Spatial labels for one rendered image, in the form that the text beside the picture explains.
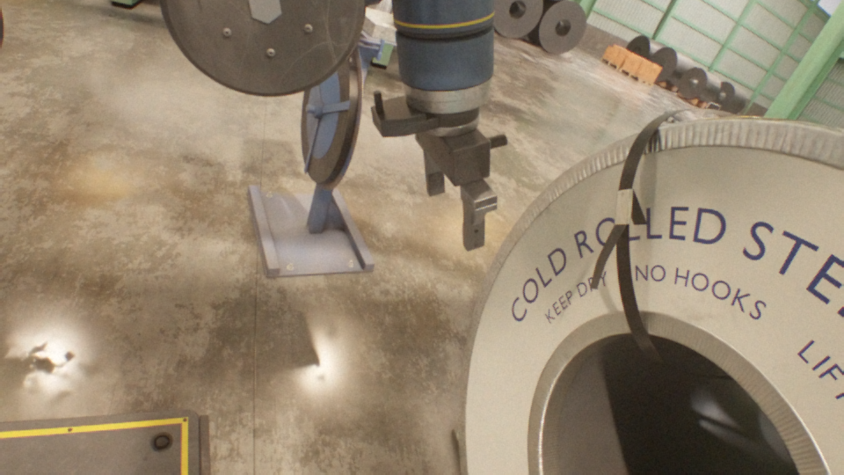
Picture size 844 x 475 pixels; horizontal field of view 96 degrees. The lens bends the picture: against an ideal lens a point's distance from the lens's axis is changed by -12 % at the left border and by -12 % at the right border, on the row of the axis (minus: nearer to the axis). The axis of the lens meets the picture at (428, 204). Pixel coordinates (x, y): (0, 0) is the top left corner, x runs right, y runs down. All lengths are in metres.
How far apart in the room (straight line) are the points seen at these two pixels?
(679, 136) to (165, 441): 1.14
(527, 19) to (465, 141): 12.47
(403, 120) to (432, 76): 0.06
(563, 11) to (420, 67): 13.02
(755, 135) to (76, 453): 1.29
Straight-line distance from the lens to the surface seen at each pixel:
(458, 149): 0.49
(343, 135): 1.61
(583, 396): 1.05
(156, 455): 1.10
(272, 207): 2.30
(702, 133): 0.76
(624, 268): 0.76
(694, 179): 0.75
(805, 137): 0.69
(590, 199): 0.88
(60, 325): 1.79
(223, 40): 0.25
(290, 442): 1.51
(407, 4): 0.46
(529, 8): 12.90
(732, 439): 1.56
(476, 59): 0.47
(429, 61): 0.46
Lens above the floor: 1.34
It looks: 29 degrees down
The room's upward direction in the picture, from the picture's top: 23 degrees clockwise
